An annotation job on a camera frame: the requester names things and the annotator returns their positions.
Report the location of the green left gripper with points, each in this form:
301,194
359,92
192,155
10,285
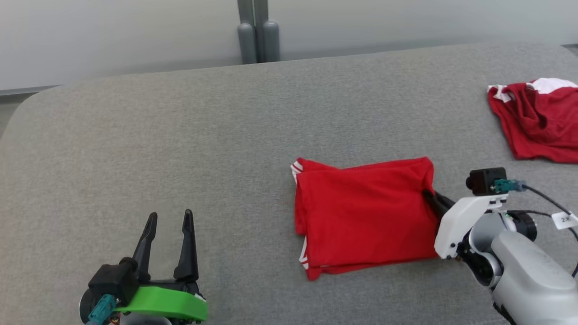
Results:
167,302

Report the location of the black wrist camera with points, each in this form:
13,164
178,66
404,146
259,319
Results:
113,280
483,180

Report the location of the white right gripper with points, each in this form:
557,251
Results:
460,221

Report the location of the red shorts with white stripe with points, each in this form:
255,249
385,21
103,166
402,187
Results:
542,126

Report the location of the grey vertical wall frame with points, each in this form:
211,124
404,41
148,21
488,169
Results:
258,13

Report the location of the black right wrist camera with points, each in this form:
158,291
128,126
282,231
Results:
483,180

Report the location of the grey cylindrical post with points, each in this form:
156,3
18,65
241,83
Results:
271,40
247,43

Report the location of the red number 23 jersey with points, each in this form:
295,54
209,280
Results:
365,212

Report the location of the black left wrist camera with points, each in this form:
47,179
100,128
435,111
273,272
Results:
113,280

